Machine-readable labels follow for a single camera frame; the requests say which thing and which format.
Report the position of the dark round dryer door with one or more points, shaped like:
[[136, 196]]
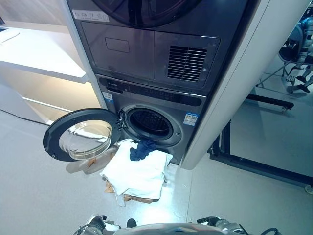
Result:
[[137, 12]]

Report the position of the wicker basket with beige liner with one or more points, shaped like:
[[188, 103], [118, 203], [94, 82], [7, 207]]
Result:
[[137, 197]]

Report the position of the wide white cabinet panel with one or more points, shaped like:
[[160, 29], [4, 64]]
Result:
[[232, 85]]

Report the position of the grey stacked dryer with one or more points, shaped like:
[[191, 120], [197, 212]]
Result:
[[127, 61]]

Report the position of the blue white energy label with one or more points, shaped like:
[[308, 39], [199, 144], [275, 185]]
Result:
[[108, 99]]

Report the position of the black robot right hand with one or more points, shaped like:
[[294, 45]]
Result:
[[207, 220]]

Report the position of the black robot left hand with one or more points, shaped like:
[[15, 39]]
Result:
[[111, 224]]

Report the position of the round glass washer door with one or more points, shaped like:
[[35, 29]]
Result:
[[52, 137]]

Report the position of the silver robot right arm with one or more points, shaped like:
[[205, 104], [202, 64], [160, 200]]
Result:
[[239, 227]]

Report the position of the dark folding chair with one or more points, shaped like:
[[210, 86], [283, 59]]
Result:
[[291, 51]]

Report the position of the grey front-loading washing machine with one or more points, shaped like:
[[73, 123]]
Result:
[[185, 137]]

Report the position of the black metal frame stand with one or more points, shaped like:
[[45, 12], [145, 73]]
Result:
[[256, 169]]

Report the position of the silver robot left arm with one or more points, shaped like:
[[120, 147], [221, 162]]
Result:
[[88, 226]]

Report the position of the navy blue garment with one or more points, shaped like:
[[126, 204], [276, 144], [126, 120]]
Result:
[[143, 150]]

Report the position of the white desk shelf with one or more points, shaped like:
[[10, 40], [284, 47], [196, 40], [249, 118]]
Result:
[[36, 54]]

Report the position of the dryer vent grille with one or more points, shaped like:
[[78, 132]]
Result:
[[187, 63]]

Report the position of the white dryer label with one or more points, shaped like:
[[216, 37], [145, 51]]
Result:
[[90, 15]]

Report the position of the blue square washer sticker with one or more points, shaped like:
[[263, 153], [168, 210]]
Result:
[[190, 118]]

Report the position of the silver robot torso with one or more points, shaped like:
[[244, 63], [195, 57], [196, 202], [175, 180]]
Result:
[[159, 230]]

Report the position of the white garment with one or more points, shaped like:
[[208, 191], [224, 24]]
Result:
[[137, 176]]

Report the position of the background humanoid robot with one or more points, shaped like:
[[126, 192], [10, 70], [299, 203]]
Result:
[[305, 51]]

